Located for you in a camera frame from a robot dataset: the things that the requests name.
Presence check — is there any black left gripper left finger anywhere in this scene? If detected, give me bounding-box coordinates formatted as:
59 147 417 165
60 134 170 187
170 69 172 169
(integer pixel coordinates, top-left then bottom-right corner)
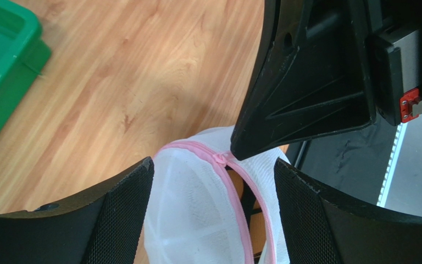
0 157 154 263

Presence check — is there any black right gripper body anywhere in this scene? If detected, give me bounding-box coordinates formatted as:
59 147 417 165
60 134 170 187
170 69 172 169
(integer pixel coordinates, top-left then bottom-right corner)
364 1 422 126

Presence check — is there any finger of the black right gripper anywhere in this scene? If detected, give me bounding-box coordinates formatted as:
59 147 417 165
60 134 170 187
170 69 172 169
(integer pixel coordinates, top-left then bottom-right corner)
230 1 375 160

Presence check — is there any white slotted cable duct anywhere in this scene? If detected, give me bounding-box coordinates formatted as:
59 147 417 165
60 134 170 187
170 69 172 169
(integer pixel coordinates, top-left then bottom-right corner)
376 123 408 207

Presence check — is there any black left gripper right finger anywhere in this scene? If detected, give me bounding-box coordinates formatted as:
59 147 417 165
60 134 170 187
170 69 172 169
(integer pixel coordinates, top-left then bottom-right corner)
274 159 422 263

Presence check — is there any white mesh laundry bag pink zipper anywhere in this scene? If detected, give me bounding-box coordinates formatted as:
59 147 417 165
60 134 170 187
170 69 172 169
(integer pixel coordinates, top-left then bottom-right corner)
144 126 290 263

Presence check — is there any green plastic tray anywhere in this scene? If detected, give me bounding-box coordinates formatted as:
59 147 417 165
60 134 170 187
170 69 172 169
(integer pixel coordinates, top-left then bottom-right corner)
0 1 52 131

